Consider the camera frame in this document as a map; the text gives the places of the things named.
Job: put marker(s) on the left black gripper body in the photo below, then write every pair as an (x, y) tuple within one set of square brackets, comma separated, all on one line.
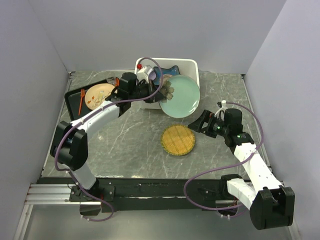
[(144, 91)]

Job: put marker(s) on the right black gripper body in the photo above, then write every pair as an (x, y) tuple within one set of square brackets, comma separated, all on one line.
[(217, 126)]

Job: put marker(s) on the yellow woven bamboo plate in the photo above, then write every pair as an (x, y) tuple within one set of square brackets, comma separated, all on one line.
[(178, 140)]

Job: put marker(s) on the light green saucer plate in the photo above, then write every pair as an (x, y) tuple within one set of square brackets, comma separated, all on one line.
[(182, 96)]

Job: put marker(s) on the blue star shaped dish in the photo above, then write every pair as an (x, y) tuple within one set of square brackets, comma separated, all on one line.
[(166, 72)]

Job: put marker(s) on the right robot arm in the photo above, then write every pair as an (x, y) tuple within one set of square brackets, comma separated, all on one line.
[(270, 203)]

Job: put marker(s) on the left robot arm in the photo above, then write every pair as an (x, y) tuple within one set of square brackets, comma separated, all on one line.
[(70, 142)]

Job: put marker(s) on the white plastic bin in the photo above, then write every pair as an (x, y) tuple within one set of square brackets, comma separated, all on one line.
[(187, 67)]

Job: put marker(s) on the orange plastic utensil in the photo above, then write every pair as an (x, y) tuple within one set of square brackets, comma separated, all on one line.
[(117, 81)]

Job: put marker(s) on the clear glass cup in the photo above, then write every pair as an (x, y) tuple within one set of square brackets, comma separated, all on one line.
[(112, 80)]

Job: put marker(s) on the beige bird plate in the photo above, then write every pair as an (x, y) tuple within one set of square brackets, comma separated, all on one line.
[(96, 94)]

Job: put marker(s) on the orange plastic fork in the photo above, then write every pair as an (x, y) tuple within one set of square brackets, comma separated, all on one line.
[(82, 95)]

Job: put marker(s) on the black plastic tray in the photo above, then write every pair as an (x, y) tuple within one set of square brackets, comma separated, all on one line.
[(72, 100)]

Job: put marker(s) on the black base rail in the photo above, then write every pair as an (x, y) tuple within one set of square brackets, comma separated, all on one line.
[(138, 194)]

